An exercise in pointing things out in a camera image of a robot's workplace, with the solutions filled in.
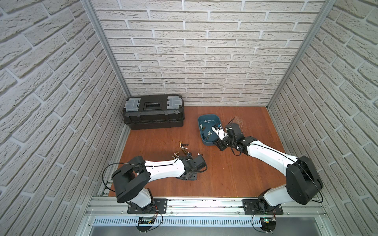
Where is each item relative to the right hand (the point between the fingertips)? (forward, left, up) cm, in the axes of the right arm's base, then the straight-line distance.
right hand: (217, 139), depth 88 cm
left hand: (-17, +16, -10) cm, 26 cm away
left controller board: (-37, +42, -13) cm, 58 cm away
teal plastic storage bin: (+16, +5, -9) cm, 19 cm away
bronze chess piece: (-1, +21, -10) cm, 23 cm away
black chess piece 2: (+3, +21, -10) cm, 23 cm away
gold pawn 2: (-3, +26, -9) cm, 27 cm away
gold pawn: (+5, +24, -9) cm, 26 cm away
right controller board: (-43, -19, -11) cm, 48 cm away
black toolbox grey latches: (+19, +41, +8) cm, 46 cm away
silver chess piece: (+1, +23, -9) cm, 24 cm away
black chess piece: (+8, +7, -10) cm, 15 cm away
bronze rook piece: (+8, +5, -10) cm, 13 cm away
